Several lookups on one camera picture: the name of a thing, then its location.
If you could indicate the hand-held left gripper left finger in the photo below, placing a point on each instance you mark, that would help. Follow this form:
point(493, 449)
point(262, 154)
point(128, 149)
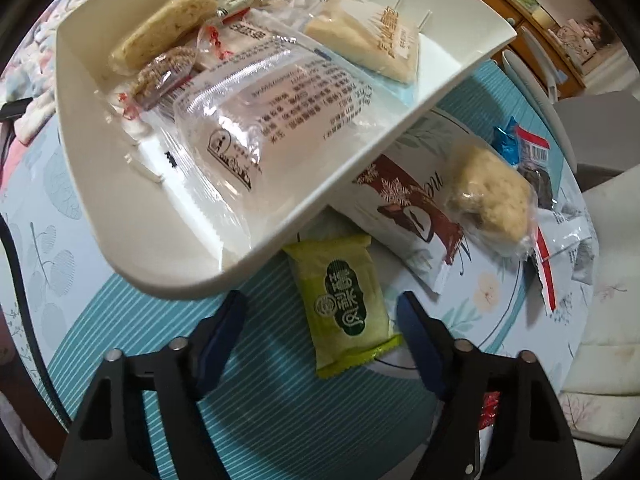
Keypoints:
point(220, 345)

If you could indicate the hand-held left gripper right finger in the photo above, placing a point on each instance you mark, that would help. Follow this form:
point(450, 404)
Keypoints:
point(422, 345)

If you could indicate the green snack packet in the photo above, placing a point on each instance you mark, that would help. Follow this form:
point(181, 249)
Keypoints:
point(345, 305)

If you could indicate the white brown snowflake packet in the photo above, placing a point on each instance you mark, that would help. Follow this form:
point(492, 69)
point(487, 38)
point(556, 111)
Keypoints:
point(410, 220)

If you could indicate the white plastic storage bin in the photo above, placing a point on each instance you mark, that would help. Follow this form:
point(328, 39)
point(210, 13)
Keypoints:
point(150, 220)

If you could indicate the puffed rice cake packet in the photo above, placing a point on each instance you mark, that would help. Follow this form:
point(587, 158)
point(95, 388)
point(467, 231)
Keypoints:
point(490, 195)

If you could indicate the grey white snack packet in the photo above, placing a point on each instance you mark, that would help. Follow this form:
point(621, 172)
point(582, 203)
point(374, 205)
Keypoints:
point(565, 240)

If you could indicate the red dark snack packet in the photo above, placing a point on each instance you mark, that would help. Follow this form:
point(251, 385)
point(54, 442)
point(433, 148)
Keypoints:
point(537, 180)

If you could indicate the blue candy wrapper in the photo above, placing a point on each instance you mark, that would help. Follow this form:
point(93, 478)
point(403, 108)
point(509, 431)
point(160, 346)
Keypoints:
point(506, 142)

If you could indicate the large clear bread packet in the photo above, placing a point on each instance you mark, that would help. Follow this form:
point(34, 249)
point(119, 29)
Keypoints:
point(280, 110)

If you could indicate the yellow cake packet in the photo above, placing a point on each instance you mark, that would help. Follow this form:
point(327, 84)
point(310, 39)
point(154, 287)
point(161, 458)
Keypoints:
point(360, 45)

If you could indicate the small white stick packet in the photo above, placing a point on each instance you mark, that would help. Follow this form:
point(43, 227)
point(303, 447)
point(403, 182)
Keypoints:
point(245, 0)

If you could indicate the white leaf print curtain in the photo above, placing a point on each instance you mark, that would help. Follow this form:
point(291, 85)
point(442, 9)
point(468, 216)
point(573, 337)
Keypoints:
point(610, 285)

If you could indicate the grey office chair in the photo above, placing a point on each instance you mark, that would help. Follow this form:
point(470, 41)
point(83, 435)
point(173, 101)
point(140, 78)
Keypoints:
point(600, 125)

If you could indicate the floral fleece blanket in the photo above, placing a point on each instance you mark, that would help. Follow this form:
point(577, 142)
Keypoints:
point(35, 110)

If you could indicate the wooden desk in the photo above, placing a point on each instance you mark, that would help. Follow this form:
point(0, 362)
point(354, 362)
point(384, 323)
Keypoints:
point(545, 45)

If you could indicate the cardboard box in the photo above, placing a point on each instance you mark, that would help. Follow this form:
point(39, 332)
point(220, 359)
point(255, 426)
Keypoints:
point(575, 45)

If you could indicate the doll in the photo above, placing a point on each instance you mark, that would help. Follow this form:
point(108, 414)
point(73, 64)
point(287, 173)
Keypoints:
point(596, 29)

